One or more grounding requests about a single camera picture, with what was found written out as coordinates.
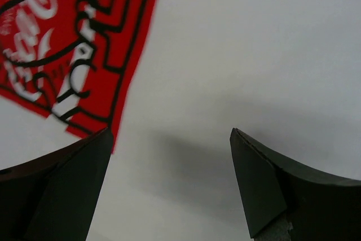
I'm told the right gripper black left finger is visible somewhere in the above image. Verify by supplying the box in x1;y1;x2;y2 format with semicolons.
1;128;113;241

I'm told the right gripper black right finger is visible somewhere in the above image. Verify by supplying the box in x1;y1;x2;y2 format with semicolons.
230;128;360;240

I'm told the white Coca-Cola t shirt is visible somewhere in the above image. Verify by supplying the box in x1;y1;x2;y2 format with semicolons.
1;0;360;240

